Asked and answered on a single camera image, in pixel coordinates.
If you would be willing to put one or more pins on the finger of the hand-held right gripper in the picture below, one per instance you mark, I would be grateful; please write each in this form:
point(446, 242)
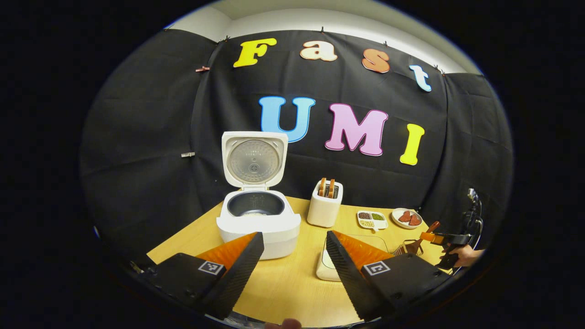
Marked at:
point(450, 238)

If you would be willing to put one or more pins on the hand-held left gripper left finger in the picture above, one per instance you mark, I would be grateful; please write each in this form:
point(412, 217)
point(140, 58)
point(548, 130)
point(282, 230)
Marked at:
point(240, 274)

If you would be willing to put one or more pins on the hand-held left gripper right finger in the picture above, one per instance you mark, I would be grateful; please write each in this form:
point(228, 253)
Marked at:
point(347, 278)

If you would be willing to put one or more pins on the brown wooden spoon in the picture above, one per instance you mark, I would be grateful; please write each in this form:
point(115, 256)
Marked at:
point(433, 226)

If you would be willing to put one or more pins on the clear container of rice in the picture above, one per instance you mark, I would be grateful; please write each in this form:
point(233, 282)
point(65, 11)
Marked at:
point(322, 269)

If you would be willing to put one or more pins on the white rice cooker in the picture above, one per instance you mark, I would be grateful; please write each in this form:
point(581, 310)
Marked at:
point(260, 226)

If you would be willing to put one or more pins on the red meat slice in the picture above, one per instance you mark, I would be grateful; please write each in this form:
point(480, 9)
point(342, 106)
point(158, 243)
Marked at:
point(414, 220)
point(405, 216)

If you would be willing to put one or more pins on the white round plate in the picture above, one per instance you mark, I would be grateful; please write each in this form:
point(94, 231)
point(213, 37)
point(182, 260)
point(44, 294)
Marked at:
point(396, 221)

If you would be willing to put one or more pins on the white divided bean dish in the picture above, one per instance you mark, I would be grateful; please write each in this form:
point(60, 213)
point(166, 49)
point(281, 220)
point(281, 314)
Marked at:
point(372, 220)

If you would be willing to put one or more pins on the white toaster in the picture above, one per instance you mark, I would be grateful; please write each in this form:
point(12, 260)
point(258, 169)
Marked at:
point(323, 212)

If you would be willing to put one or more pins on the toast bread slice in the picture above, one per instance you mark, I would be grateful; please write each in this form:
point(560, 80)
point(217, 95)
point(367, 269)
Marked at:
point(331, 188)
point(322, 187)

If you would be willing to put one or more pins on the black backdrop cloth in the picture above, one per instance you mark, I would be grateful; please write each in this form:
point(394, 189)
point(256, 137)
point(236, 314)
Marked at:
point(137, 137)

